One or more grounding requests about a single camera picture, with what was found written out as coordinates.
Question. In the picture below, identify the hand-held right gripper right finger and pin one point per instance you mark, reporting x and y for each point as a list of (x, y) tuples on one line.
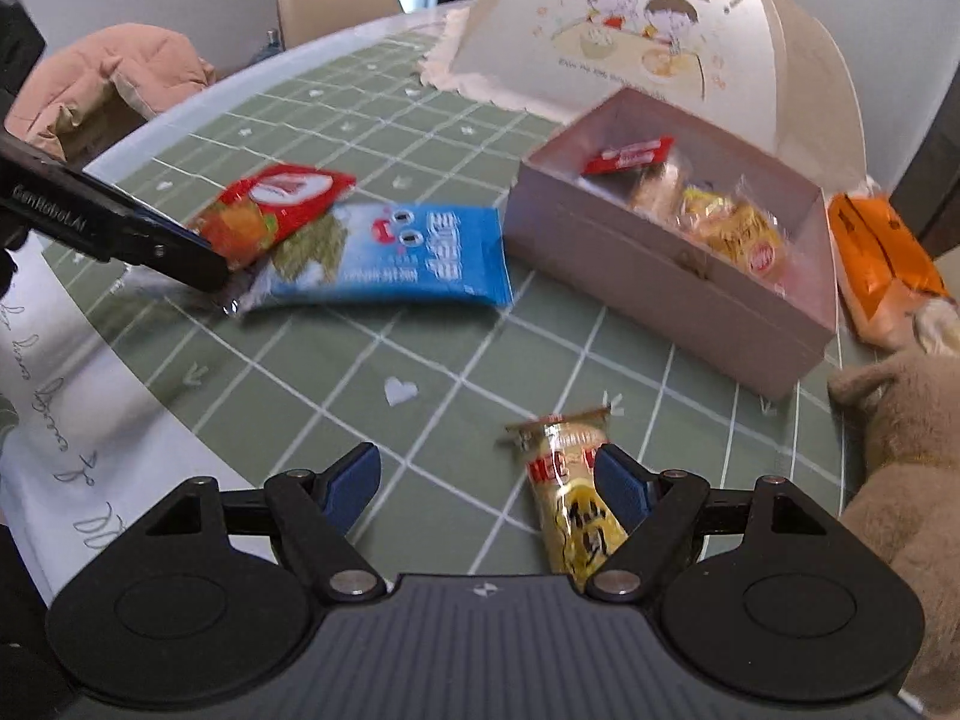
[(622, 487)]

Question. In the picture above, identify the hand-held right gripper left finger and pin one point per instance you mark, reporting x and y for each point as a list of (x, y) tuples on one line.
[(351, 491)]

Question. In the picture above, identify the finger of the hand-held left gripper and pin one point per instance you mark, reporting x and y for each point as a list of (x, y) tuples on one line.
[(187, 266)]

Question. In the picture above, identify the yellow rice cracker packet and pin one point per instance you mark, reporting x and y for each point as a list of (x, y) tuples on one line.
[(570, 510)]

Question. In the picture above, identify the red tomato print snack packet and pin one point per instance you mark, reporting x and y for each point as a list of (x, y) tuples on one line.
[(277, 206)]

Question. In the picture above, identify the pink cardboard gift box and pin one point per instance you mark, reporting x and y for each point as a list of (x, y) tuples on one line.
[(645, 277)]

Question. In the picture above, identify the blue seaweed snack packet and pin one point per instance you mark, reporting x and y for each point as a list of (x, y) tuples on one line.
[(405, 255)]

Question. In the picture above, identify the yellow red-logo snack packet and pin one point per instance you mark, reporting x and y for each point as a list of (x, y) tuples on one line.
[(754, 247)]

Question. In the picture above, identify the yellow clear snack packet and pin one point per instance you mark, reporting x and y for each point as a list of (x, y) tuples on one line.
[(705, 210)]

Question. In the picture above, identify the clear beige cracker packet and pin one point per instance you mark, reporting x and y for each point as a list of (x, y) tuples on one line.
[(656, 193)]

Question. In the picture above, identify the small red snack packet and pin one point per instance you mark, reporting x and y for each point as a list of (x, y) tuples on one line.
[(626, 157)]

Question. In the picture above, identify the green checked tablecloth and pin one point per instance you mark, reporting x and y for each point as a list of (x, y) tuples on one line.
[(337, 360)]

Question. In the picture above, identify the pink padded jacket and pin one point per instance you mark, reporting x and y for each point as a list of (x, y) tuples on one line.
[(112, 82)]

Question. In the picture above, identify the brown plush dog toy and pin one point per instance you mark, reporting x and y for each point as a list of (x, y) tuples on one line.
[(907, 480)]

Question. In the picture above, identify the orange plastic bag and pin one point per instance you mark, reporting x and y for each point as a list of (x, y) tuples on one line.
[(885, 262)]

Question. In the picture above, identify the printed mesh food cover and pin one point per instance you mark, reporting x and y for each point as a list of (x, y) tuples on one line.
[(675, 37)]

